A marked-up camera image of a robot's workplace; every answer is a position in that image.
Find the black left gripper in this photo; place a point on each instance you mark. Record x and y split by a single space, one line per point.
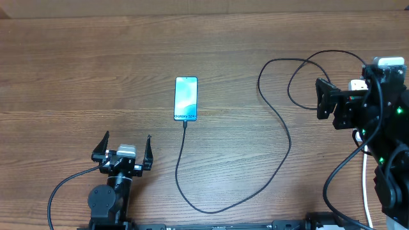
97 154

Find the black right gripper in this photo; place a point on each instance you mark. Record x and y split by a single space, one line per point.
347 106

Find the Galaxy smartphone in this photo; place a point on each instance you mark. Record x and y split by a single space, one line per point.
186 98

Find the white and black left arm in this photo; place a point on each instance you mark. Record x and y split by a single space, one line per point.
109 202

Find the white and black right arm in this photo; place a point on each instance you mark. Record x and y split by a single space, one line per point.
387 141

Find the white power strip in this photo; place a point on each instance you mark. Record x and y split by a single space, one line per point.
357 85

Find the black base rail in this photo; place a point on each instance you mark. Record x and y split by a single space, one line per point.
274 225

